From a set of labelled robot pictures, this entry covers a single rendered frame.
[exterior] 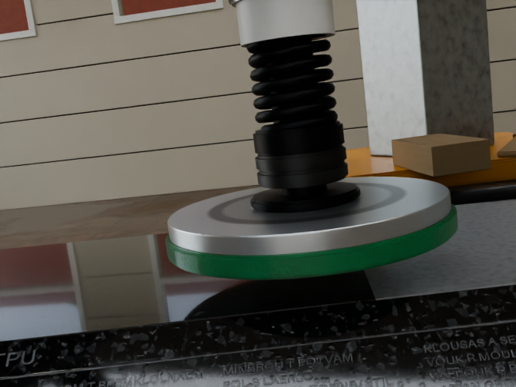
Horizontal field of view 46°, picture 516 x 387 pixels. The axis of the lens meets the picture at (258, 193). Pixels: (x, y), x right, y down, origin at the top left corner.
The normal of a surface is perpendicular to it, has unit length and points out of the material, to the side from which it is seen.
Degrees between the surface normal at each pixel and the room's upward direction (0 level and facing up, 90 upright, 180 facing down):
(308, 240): 90
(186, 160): 90
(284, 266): 90
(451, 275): 0
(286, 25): 90
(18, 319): 0
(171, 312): 0
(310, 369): 45
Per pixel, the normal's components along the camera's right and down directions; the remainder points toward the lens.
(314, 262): -0.06, 0.16
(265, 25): -0.42, 0.19
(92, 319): -0.12, -0.98
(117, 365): -0.09, -0.59
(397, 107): -0.87, 0.18
